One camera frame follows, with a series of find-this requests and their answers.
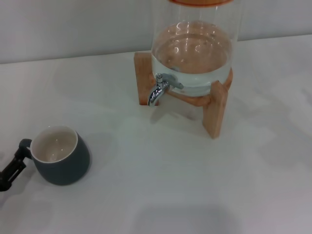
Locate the chrome metal faucet tap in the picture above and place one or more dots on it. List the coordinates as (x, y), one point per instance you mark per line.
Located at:
(157, 92)

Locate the wooden dispenser stand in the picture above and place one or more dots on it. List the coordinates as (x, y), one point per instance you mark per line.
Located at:
(214, 114)

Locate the dark grey ceramic mug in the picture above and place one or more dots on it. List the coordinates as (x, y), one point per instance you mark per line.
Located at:
(65, 163)

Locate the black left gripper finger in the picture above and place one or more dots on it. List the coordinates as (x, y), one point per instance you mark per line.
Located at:
(14, 168)

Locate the clear glass water dispenser jar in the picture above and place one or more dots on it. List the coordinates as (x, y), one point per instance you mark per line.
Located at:
(195, 61)

